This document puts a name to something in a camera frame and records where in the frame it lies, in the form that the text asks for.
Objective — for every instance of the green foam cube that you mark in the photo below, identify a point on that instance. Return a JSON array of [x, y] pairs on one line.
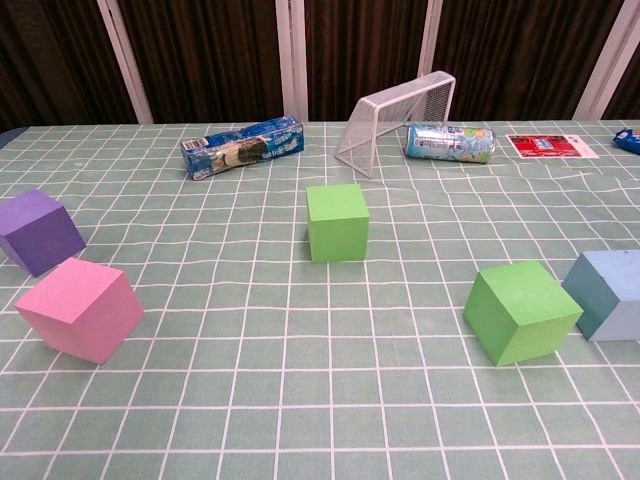
[[337, 225], [520, 310]]

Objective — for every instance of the pink foam cube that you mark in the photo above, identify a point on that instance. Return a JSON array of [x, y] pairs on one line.
[[80, 310]]

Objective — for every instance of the light blue foam cube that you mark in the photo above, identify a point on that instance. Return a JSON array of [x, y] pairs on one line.
[[605, 290]]

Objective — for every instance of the long blue cookie package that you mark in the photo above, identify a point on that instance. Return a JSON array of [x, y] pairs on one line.
[[240, 147]]

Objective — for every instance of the green checked tablecloth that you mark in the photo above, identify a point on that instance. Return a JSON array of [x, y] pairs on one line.
[[320, 375]]

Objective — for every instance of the dark brown curtain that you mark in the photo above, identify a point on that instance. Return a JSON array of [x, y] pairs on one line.
[[210, 60]]

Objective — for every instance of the red white printed card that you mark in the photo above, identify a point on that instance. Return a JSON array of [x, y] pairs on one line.
[[545, 146]]

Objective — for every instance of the purple foam cube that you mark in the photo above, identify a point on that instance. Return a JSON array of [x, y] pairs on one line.
[[40, 235]]

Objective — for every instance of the small dark blue cookie packet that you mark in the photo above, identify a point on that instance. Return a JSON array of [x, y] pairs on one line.
[[630, 140]]

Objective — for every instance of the dark blue table pad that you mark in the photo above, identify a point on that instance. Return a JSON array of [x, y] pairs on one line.
[[9, 135]]

